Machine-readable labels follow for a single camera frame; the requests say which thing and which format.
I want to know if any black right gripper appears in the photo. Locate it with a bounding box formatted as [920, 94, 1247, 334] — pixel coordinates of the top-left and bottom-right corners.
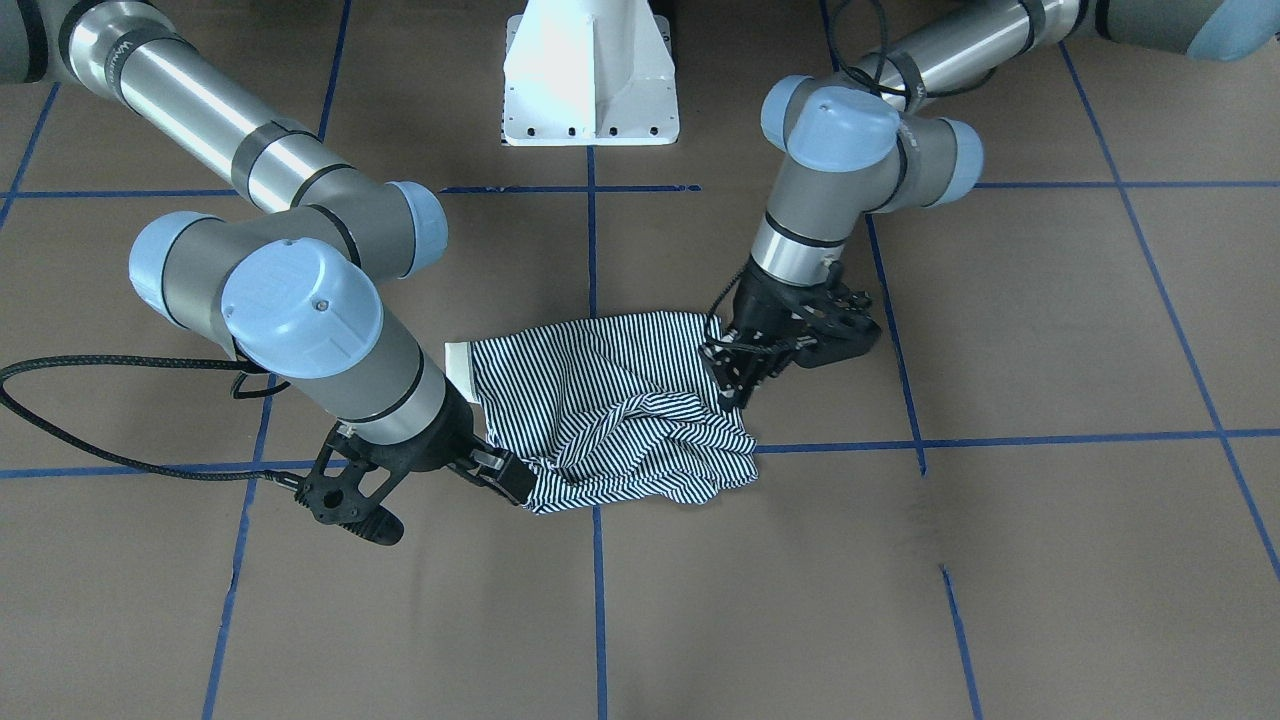
[346, 395, 536, 506]

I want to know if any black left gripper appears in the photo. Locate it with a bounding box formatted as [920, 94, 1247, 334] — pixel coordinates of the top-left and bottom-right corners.
[700, 263, 846, 411]

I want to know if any navy white striped polo shirt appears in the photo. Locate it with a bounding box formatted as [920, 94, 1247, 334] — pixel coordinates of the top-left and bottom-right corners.
[445, 311, 759, 514]

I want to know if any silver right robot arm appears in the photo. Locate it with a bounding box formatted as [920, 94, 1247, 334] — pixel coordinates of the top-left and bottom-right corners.
[3, 1, 535, 524]

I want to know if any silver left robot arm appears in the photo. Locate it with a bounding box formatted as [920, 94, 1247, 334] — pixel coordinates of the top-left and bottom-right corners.
[701, 1, 1277, 411]

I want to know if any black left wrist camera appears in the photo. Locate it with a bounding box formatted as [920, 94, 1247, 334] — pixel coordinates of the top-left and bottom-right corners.
[794, 283, 882, 369]

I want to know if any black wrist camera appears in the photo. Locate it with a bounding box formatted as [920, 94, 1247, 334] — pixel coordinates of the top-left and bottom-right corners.
[294, 421, 408, 546]
[794, 283, 882, 369]

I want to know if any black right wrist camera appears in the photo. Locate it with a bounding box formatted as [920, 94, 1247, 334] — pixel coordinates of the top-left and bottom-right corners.
[294, 421, 408, 546]

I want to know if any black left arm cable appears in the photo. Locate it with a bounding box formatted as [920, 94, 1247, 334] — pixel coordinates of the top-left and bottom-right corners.
[705, 0, 1001, 346]

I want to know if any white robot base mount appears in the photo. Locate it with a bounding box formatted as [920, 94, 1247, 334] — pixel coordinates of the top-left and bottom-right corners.
[500, 1, 681, 147]

